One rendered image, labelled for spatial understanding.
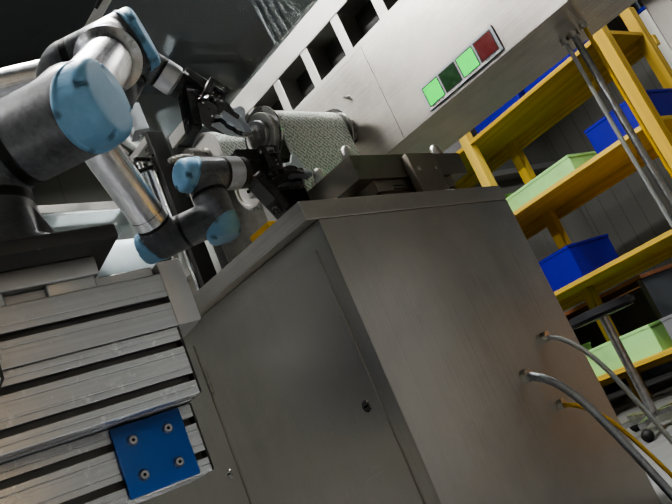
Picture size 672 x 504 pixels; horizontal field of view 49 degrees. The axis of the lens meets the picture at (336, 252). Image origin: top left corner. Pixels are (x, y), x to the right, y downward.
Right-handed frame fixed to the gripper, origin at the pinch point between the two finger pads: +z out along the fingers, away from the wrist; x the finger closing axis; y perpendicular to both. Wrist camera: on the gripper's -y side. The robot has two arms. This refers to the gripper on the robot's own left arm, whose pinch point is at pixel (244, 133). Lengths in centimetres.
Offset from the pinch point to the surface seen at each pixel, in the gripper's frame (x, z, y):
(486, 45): -50, 33, 17
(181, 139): 26.8, -8.6, 13.5
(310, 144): -7.8, 14.7, 1.4
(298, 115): -7.4, 9.5, 8.8
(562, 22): -65, 42, 18
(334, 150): -7.8, 21.6, 4.8
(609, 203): 219, 485, 476
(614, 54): 19, 203, 260
